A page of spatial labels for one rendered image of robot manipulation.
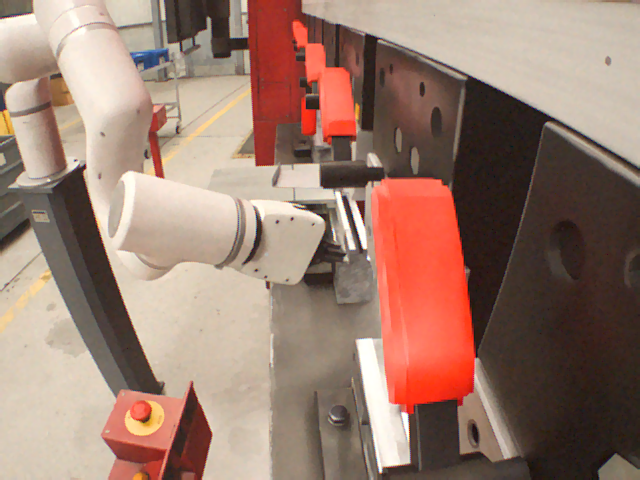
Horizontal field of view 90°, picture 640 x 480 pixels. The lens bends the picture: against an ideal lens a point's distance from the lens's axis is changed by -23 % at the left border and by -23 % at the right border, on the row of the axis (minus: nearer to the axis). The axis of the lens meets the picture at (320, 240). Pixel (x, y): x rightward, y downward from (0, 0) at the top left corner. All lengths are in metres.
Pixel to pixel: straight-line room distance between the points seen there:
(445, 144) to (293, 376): 0.50
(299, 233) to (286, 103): 1.21
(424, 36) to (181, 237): 0.31
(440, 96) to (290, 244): 0.37
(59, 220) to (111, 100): 0.73
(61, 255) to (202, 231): 0.86
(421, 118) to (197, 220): 0.29
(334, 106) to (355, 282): 0.46
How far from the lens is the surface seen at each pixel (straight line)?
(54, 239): 1.22
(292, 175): 0.88
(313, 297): 0.74
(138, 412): 0.71
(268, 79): 1.67
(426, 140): 0.19
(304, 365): 0.63
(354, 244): 0.67
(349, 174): 0.25
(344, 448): 0.52
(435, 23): 0.19
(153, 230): 0.41
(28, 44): 0.73
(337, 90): 0.29
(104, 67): 0.50
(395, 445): 0.45
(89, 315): 1.36
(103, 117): 0.48
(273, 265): 0.51
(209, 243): 0.44
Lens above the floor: 1.36
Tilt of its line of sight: 33 degrees down
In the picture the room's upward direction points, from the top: straight up
